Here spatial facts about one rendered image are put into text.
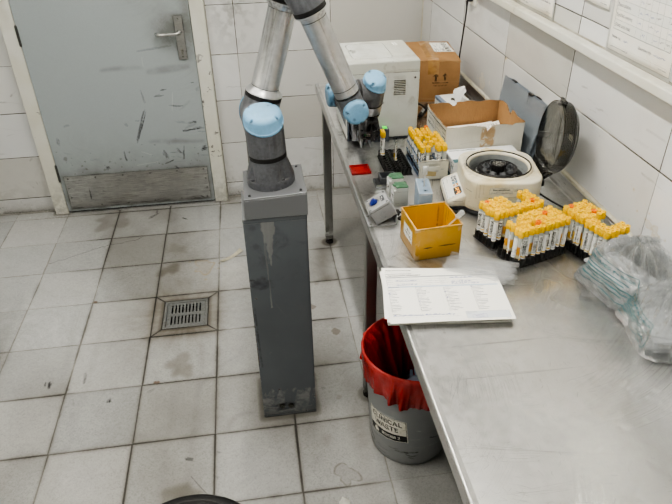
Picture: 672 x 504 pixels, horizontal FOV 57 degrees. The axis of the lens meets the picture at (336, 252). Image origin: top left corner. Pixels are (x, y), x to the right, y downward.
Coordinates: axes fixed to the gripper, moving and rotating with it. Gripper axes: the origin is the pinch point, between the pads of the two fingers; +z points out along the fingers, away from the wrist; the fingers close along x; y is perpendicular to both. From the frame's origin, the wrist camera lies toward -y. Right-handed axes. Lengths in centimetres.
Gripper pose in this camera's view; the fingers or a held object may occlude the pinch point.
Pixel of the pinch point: (363, 140)
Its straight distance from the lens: 231.5
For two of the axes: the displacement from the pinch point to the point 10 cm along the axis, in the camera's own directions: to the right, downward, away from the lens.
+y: 1.3, 8.8, -4.5
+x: 9.9, -0.9, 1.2
